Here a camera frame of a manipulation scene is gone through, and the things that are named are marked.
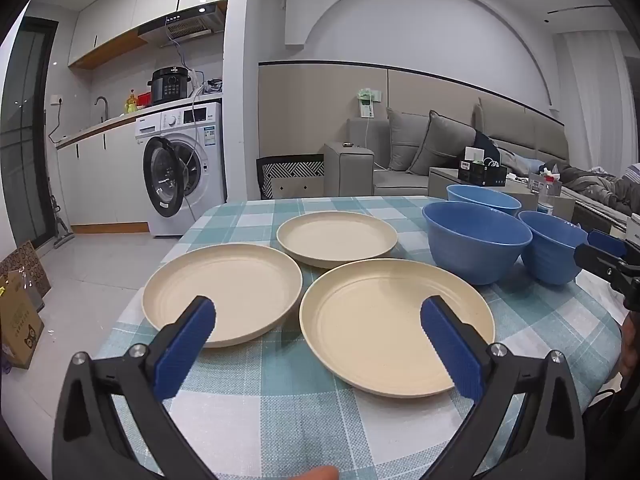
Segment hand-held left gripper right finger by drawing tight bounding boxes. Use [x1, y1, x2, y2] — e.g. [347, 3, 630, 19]
[420, 296, 586, 480]

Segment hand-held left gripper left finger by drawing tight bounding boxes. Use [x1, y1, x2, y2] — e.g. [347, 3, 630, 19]
[52, 296, 221, 480]

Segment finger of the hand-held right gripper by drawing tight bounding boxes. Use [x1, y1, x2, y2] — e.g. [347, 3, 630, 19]
[587, 229, 640, 262]
[574, 242, 640, 311]

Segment cream plate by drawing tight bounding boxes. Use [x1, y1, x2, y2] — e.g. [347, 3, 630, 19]
[299, 258, 496, 399]
[142, 243, 304, 349]
[276, 211, 399, 269]

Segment large blue bowl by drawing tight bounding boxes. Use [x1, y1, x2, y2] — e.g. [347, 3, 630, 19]
[422, 201, 534, 286]

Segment light blue bowl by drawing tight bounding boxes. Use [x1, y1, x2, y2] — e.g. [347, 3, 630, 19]
[446, 184, 523, 218]

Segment person's right hand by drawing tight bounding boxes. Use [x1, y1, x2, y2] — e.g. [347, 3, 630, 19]
[620, 310, 640, 376]

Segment person's left hand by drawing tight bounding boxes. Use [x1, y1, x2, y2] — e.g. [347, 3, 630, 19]
[287, 465, 341, 480]

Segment grey cloth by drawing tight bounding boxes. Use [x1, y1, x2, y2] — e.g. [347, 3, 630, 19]
[500, 152, 640, 216]

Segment clear water bottle red cap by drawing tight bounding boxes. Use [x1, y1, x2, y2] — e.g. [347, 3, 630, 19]
[537, 174, 557, 215]

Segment tissue box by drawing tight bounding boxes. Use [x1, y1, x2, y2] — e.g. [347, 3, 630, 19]
[528, 170, 564, 196]

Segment teal checked tablecloth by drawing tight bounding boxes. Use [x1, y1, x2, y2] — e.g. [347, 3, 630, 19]
[94, 195, 623, 480]

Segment black cardboard box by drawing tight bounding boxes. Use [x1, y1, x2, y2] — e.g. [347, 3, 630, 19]
[459, 159, 509, 186]

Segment navy pillow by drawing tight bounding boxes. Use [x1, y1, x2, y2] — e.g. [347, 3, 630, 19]
[472, 130, 502, 162]

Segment brown cardboard box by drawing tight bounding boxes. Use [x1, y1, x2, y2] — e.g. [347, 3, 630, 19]
[0, 270, 46, 371]

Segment upright vacuum cleaner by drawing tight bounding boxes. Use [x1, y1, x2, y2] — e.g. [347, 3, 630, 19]
[46, 175, 74, 249]

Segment grey sofa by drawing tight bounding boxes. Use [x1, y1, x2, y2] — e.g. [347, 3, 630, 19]
[322, 95, 640, 221]

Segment brown patterned flat box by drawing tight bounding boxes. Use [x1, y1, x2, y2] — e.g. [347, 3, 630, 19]
[0, 240, 52, 307]

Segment white washing machine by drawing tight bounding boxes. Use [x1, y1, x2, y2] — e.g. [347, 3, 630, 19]
[134, 102, 227, 238]

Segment white lower kitchen cabinets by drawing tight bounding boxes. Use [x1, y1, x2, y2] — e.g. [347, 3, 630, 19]
[55, 110, 151, 234]

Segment white kitchen cabinets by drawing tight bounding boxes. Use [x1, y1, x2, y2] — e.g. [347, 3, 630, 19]
[55, 110, 151, 234]
[67, 0, 231, 69]

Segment grey sofa cushion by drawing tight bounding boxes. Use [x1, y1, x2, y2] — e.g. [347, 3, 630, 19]
[407, 110, 479, 177]
[386, 107, 437, 172]

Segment black pressure cooker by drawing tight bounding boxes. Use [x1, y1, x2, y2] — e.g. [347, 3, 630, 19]
[148, 66, 194, 106]

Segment dark glass sliding door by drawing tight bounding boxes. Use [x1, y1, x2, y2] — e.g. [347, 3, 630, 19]
[0, 16, 60, 249]

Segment steel range hood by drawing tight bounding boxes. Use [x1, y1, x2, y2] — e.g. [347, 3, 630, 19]
[137, 2, 229, 47]

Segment white upper kitchen cabinets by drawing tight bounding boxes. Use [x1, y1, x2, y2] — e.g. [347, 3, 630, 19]
[67, 0, 231, 69]

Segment white charger cable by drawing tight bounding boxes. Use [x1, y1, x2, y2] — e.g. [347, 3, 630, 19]
[364, 116, 391, 171]

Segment green wall charger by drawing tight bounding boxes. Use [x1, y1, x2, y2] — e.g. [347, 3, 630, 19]
[356, 87, 384, 119]

